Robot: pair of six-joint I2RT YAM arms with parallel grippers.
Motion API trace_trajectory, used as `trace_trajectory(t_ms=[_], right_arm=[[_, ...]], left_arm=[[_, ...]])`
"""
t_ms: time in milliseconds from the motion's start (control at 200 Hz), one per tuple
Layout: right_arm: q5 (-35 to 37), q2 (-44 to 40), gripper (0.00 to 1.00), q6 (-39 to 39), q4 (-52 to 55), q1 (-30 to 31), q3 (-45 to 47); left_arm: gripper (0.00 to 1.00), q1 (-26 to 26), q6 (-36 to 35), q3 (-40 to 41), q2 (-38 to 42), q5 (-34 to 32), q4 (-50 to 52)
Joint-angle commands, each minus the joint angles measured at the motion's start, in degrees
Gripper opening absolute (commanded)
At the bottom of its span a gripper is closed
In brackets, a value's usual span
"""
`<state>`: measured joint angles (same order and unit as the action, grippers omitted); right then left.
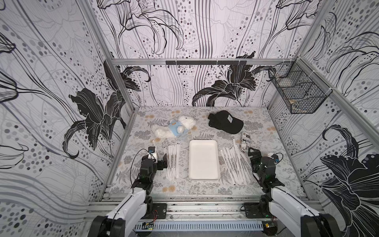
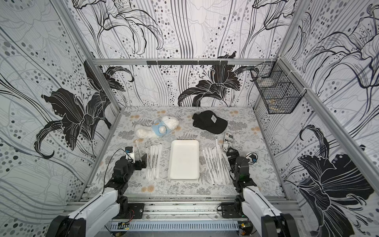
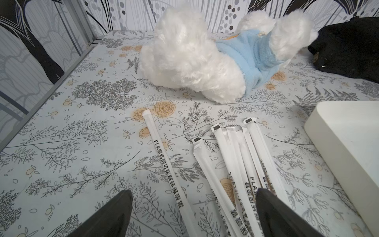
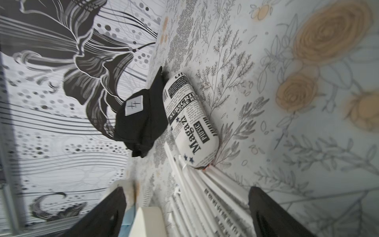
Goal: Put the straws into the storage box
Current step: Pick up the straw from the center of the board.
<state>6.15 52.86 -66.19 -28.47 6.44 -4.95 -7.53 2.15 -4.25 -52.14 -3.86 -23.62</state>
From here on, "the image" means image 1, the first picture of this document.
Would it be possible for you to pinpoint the pile straw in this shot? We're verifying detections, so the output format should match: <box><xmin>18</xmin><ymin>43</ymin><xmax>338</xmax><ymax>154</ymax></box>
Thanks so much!
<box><xmin>220</xmin><ymin>138</ymin><xmax>254</xmax><ymax>185</ymax></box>
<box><xmin>167</xmin><ymin>143</ymin><xmax>180</xmax><ymax>181</ymax></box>

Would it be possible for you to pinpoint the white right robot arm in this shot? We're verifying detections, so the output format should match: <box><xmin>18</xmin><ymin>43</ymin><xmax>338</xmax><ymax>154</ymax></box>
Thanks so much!
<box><xmin>242</xmin><ymin>147</ymin><xmax>341</xmax><ymax>237</ymax></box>

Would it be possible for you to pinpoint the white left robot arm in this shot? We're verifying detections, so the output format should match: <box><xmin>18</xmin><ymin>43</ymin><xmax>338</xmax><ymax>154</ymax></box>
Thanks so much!
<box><xmin>88</xmin><ymin>154</ymin><xmax>168</xmax><ymax>237</ymax></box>

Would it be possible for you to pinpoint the white rectangular storage tray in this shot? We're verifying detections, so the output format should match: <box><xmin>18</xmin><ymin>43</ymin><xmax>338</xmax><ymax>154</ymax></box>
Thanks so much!
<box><xmin>189</xmin><ymin>140</ymin><xmax>221</xmax><ymax>181</ymax></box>

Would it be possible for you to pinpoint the white plush toy blue shirt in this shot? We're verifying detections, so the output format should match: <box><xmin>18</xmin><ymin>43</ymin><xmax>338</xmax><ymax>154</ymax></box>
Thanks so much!
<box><xmin>151</xmin><ymin>116</ymin><xmax>196</xmax><ymax>139</ymax></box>

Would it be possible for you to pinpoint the black baseball cap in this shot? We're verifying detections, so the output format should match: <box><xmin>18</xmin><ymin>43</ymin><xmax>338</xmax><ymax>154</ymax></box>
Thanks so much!
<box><xmin>208</xmin><ymin>110</ymin><xmax>244</xmax><ymax>134</ymax></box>

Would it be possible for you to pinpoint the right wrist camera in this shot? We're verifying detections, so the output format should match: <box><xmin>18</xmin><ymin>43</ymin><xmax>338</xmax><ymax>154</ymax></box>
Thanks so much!
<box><xmin>268</xmin><ymin>152</ymin><xmax>283</xmax><ymax>165</ymax></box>

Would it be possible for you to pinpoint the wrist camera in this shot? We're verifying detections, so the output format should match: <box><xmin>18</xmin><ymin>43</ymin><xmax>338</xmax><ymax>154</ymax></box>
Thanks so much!
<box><xmin>148</xmin><ymin>146</ymin><xmax>158</xmax><ymax>160</ymax></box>
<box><xmin>268</xmin><ymin>152</ymin><xmax>283</xmax><ymax>165</ymax></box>

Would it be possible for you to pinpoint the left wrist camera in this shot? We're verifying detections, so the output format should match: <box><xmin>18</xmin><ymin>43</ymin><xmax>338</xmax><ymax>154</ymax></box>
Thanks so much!
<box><xmin>148</xmin><ymin>146</ymin><xmax>158</xmax><ymax>160</ymax></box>

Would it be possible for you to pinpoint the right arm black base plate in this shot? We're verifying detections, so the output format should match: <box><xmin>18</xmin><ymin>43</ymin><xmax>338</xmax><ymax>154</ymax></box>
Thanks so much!
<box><xmin>241</xmin><ymin>202</ymin><xmax>272</xmax><ymax>219</ymax></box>

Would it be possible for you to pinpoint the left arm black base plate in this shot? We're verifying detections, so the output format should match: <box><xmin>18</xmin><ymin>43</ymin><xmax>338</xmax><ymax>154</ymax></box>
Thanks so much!
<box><xmin>142</xmin><ymin>203</ymin><xmax>167</xmax><ymax>220</ymax></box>

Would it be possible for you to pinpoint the white slotted cable duct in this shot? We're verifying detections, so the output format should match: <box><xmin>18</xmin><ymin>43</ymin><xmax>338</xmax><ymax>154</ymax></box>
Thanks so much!
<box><xmin>134</xmin><ymin>221</ymin><xmax>264</xmax><ymax>232</ymax></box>

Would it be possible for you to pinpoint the black wire wall basket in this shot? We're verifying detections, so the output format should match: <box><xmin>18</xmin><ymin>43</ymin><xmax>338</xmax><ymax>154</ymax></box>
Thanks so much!
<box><xmin>268</xmin><ymin>60</ymin><xmax>333</xmax><ymax>114</ymax></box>

